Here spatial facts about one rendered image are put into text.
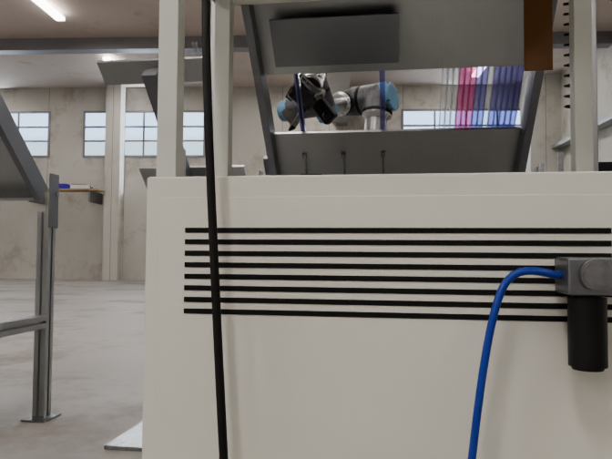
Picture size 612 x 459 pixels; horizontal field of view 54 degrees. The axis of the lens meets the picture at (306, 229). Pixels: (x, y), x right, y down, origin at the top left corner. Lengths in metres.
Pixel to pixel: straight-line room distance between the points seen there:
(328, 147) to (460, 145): 0.36
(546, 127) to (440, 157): 10.34
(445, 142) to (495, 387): 0.96
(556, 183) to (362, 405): 0.38
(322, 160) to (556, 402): 1.07
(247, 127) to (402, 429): 11.49
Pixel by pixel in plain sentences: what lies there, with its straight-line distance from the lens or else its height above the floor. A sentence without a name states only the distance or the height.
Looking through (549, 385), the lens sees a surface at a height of 0.35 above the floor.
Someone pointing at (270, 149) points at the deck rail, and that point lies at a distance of 1.66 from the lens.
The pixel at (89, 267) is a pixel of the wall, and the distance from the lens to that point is 12.79.
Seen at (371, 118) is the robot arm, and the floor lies 1.03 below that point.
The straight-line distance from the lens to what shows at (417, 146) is 1.67.
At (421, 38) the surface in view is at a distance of 1.52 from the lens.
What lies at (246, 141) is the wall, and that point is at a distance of 12.13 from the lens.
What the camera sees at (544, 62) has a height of 0.86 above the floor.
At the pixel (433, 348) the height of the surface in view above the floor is 0.39.
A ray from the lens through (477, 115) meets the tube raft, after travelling 1.65.
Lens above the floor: 0.51
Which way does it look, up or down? 3 degrees up
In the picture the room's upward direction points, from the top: straight up
